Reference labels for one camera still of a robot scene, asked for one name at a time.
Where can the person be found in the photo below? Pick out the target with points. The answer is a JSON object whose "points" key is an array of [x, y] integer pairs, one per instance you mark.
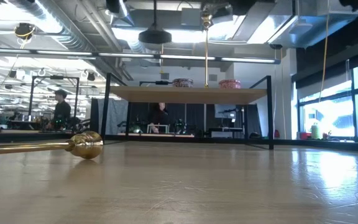
{"points": [[61, 112], [158, 116]]}

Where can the black background rig frame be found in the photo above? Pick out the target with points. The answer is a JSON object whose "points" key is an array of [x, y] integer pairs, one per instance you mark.
{"points": [[77, 93]]}

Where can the green bottle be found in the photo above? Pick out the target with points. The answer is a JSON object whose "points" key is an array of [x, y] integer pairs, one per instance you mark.
{"points": [[315, 132]]}

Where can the small white rack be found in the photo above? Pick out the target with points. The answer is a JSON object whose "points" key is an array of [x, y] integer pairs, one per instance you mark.
{"points": [[157, 125]]}

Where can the black candlestick holder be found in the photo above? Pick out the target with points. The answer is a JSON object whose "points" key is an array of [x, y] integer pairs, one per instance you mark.
{"points": [[154, 35]]}

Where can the background monitor screen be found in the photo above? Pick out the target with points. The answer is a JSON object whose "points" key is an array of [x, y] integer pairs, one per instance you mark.
{"points": [[225, 111]]}

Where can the wooden shelf with black legs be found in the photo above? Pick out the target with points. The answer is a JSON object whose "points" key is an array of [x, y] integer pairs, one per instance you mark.
{"points": [[185, 95]]}

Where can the black aluminium table frame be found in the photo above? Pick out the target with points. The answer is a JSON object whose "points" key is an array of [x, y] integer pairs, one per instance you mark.
{"points": [[291, 142]]}

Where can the pink patterned candle tin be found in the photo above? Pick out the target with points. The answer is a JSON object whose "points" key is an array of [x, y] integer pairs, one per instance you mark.
{"points": [[229, 84]]}

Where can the black window frame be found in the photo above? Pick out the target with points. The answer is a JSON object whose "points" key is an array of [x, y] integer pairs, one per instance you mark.
{"points": [[354, 115]]}

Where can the maroon patterned candle tin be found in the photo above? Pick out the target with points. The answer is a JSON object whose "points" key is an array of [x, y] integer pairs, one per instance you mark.
{"points": [[182, 83]]}

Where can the silver ventilation duct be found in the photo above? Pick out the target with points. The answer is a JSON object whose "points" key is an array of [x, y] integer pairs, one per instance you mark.
{"points": [[64, 35]]}

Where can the long linear ceiling light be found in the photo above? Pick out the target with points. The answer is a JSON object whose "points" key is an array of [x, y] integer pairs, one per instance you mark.
{"points": [[185, 57]]}

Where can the gold candlestick holder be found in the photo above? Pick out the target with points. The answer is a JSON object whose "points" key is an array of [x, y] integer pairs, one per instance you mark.
{"points": [[206, 56], [87, 145]]}

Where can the red container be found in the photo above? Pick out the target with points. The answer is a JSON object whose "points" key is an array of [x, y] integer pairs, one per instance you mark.
{"points": [[304, 136]]}

